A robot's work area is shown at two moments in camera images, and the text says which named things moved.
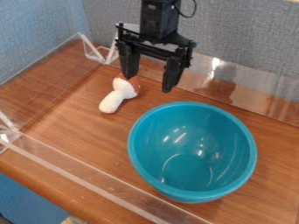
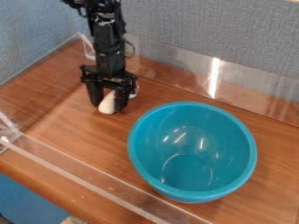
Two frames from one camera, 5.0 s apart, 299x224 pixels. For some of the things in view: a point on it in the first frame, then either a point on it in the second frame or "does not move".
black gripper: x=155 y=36 to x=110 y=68
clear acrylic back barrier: x=264 y=88 does not move
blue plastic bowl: x=194 y=150 does not move
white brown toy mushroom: x=126 y=89 does not move
